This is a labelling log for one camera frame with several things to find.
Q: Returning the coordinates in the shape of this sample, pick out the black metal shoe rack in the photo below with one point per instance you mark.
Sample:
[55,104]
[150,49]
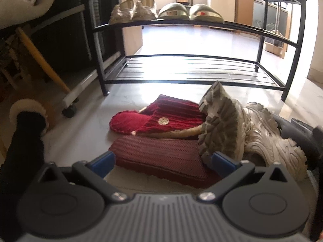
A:
[176,82]

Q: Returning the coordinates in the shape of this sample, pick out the red knit slipper with button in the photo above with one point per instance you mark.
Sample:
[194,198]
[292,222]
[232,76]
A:
[176,116]

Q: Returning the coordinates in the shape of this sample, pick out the wooden cabinet with glass doors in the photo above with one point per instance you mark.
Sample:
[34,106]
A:
[244,10]

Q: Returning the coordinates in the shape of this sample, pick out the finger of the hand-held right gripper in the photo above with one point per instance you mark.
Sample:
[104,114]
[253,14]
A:
[284,127]

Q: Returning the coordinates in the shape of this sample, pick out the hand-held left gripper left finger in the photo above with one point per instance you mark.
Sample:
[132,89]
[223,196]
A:
[104,162]

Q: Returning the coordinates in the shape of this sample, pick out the yellow wooden chair leg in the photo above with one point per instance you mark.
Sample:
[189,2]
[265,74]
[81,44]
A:
[43,60]

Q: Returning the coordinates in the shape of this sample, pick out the brown fur-lined slipper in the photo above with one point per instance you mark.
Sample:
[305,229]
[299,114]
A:
[30,108]

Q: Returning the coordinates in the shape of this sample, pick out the beige chunky sneaker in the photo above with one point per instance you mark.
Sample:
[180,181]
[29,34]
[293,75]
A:
[272,136]
[222,121]

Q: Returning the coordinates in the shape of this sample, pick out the beige fuzzy slipper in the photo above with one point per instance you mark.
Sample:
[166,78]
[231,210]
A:
[145,10]
[121,13]

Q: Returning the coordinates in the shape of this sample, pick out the white rolling cart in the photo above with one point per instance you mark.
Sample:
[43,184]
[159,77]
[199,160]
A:
[80,85]

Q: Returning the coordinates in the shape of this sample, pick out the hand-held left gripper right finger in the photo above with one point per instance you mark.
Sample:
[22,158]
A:
[224,163]

